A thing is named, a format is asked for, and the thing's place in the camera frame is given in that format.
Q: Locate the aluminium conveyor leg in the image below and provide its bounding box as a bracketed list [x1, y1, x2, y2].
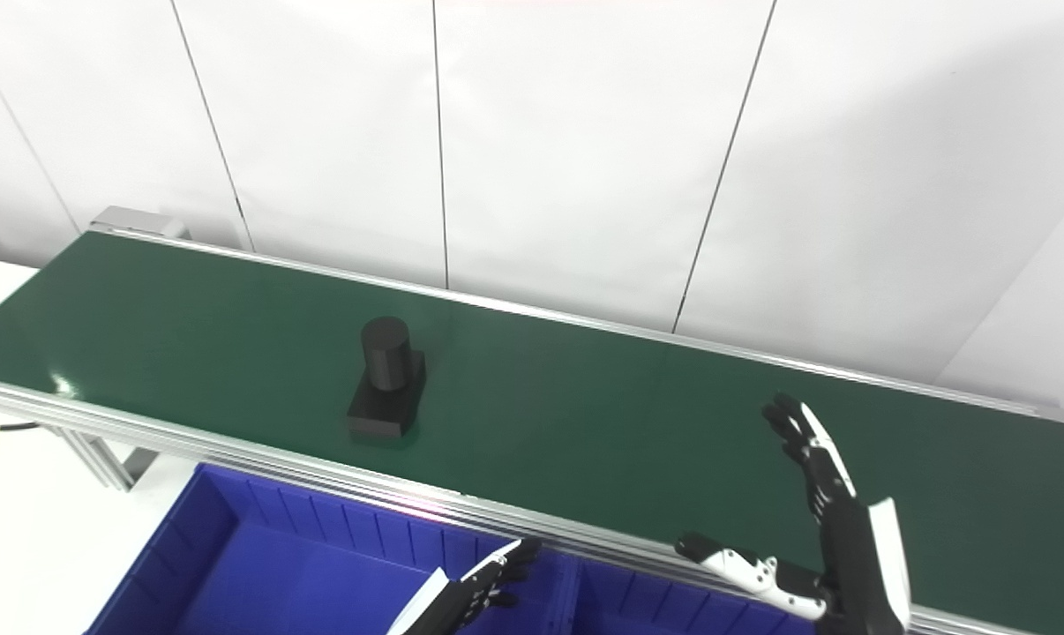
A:
[42, 423, 159, 493]

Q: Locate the black cylinder block part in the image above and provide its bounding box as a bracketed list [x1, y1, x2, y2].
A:
[347, 316, 427, 439]

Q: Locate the blue plastic bin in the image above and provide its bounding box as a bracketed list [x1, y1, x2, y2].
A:
[567, 560, 828, 635]
[82, 463, 581, 635]

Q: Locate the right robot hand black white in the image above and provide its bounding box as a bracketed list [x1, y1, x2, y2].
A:
[675, 392, 912, 635]

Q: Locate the green conveyor belt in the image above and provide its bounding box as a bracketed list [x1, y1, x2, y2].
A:
[0, 231, 1064, 635]
[0, 225, 1064, 635]

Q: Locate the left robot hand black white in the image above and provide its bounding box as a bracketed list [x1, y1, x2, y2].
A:
[386, 538, 542, 635]

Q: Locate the grey conveyor motor box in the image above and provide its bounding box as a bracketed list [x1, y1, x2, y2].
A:
[89, 205, 189, 240]

